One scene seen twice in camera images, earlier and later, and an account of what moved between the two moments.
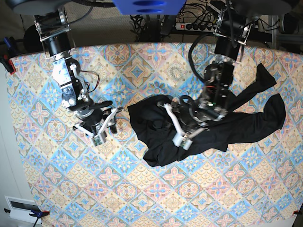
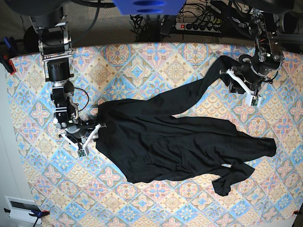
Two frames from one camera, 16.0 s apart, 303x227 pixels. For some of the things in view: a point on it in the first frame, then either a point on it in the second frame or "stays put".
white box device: x=20 y=208 stays put
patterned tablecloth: x=255 y=182 stays put
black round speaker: x=32 y=41 stays put
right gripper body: x=200 y=112 -> x=251 y=74
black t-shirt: x=153 y=118 -> x=146 y=142
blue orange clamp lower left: x=37 y=214 stays put
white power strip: x=204 y=27 stays put
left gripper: x=90 y=117 -> x=80 y=133
